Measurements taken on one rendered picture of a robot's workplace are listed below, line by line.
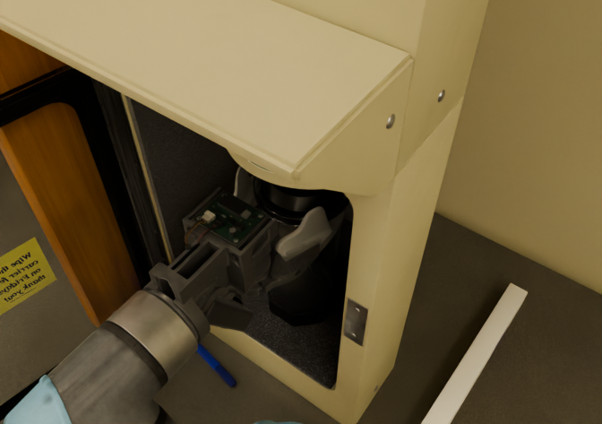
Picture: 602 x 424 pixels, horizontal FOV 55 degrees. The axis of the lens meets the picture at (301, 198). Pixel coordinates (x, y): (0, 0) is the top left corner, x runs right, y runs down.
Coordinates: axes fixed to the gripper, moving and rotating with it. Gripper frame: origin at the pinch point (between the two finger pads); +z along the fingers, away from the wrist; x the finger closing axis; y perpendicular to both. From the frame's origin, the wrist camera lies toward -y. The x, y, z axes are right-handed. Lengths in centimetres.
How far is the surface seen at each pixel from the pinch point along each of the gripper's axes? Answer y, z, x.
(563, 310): -27.7, 24.9, -30.5
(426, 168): 15.3, -2.8, -14.4
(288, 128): 29.4, -18.2, -12.4
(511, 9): 9.8, 34.2, -7.9
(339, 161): 26.9, -16.4, -14.4
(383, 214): 15.1, -8.8, -14.0
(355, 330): -2.9, -8.9, -13.0
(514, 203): -20.8, 34.1, -17.1
